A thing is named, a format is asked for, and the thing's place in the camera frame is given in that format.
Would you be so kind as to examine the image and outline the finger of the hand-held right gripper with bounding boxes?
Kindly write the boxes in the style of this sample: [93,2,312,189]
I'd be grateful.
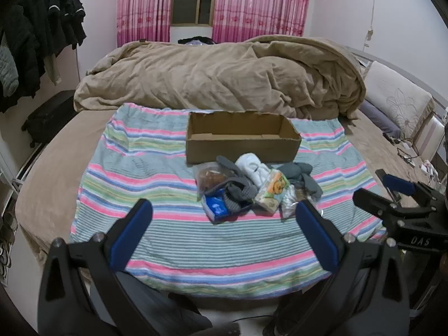
[353,188,436,225]
[375,169,442,204]

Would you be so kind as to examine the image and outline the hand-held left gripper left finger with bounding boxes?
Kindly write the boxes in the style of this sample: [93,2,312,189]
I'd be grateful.
[37,198,165,336]

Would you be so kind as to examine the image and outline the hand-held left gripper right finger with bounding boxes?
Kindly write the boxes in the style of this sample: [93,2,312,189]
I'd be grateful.
[276,199,411,336]

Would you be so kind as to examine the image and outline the clear bag of white pieces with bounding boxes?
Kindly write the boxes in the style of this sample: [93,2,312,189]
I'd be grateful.
[280,184,309,221]

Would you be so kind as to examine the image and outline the grey sock pair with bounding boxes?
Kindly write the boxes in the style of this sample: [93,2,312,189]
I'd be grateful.
[280,162,324,204]

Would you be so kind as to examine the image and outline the blue plastic packet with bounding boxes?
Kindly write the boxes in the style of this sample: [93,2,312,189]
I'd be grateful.
[201,187,253,224]

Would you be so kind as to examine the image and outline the dark grey ribbed sock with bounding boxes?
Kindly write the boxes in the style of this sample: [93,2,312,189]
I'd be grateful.
[222,178,258,214]

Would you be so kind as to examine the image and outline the clear bag of brown snacks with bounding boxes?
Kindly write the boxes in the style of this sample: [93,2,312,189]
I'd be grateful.
[192,162,228,202]

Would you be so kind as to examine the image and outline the white socks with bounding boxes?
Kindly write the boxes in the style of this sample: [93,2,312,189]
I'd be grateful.
[235,153,270,190]

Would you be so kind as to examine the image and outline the cardboard box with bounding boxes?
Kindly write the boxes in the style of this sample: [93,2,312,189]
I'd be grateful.
[185,111,302,166]

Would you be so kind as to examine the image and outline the white charger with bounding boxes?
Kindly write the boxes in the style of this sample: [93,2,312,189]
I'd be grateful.
[419,160,439,181]

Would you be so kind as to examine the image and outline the striped pastel towel blanket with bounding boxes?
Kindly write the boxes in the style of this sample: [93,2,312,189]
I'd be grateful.
[70,102,387,300]

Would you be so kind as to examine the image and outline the pale bedside object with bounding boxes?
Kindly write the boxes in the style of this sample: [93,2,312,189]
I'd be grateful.
[414,114,444,162]

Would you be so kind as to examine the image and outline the grey pillow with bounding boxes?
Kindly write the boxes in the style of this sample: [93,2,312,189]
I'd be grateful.
[359,101,403,139]

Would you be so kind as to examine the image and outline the white embroidered pillow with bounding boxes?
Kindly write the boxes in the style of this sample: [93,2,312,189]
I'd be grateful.
[364,60,436,139]

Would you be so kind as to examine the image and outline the grey metal headboard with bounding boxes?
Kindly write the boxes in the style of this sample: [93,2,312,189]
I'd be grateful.
[345,45,448,113]

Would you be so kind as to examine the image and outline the white metal shelf rack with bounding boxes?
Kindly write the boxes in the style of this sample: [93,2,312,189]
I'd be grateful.
[0,142,48,218]

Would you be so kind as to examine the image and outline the black suitcase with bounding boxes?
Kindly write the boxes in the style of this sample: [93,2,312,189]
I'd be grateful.
[22,90,79,148]

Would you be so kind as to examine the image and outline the beige duvet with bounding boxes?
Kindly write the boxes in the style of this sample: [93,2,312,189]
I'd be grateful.
[73,35,367,120]

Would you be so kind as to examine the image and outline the pale hanging garment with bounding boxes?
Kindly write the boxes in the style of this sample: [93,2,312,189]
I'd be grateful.
[45,55,62,85]

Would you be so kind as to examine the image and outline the dark clothes pile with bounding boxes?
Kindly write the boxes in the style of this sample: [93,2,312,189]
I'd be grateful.
[178,36,215,46]

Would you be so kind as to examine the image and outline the grey knit garment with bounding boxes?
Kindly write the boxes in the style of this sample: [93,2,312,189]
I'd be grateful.
[0,46,19,97]

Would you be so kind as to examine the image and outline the narrow pink floral curtain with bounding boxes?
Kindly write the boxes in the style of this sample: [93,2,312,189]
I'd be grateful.
[116,0,174,47]

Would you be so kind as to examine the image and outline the wide pink floral curtain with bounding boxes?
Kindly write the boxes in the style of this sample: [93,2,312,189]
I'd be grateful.
[212,0,313,43]

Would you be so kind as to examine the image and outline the hanging black jackets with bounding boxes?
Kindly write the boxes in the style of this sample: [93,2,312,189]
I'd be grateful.
[0,0,87,113]

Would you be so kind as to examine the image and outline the black cable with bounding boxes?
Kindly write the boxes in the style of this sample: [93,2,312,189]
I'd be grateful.
[383,131,421,166]

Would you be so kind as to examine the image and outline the white wall cable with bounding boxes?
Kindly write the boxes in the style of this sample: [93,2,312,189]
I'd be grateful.
[363,0,379,48]

